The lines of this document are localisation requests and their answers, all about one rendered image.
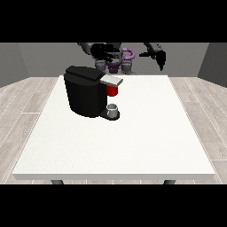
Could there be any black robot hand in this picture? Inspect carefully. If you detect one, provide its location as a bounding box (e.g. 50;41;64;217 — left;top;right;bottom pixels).
90;43;121;63
138;48;167;72

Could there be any pale grey machine lid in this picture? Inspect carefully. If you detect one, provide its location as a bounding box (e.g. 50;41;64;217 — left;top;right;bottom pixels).
99;74;124;89

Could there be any red pod holder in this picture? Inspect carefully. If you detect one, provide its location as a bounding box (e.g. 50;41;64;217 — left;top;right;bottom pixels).
106;84;119;98

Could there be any black coffee machine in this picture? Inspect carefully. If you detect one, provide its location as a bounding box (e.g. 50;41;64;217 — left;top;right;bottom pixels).
63;66;121;121

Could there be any small grey cup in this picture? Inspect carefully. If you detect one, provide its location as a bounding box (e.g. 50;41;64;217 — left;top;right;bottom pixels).
106;103;120;118

